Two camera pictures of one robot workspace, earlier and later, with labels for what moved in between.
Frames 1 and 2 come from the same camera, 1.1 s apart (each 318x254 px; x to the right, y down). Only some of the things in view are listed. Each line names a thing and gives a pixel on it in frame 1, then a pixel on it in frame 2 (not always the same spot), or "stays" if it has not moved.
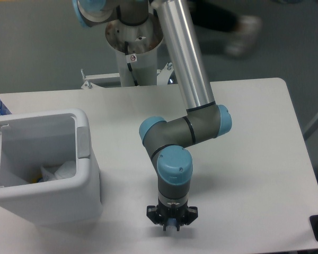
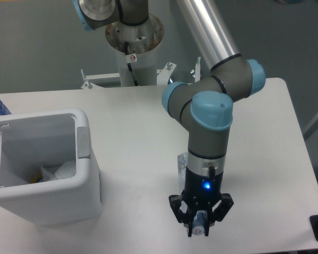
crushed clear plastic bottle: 171,224 -> 198,217
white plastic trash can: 41,170 stays
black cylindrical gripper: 164,212 -> 201,190
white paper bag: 68,170 stays
